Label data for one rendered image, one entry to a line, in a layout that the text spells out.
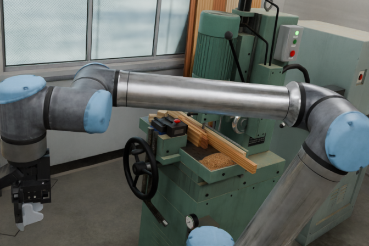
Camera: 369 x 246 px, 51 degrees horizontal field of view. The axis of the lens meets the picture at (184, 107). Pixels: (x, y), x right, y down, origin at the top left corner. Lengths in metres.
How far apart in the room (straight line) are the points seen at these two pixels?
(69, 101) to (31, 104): 0.07
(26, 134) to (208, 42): 1.03
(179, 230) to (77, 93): 1.26
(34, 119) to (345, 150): 0.63
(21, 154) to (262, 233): 0.58
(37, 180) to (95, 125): 0.21
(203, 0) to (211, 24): 1.66
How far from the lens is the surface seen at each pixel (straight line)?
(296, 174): 0.92
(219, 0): 3.48
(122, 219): 2.78
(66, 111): 0.78
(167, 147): 1.73
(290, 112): 0.97
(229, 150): 1.74
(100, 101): 0.78
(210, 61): 1.69
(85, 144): 3.22
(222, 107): 0.92
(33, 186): 0.91
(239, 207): 1.99
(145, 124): 2.01
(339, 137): 0.85
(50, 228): 2.72
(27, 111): 0.80
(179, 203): 1.87
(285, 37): 1.83
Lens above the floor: 1.70
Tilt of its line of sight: 21 degrees down
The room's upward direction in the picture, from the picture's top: 8 degrees clockwise
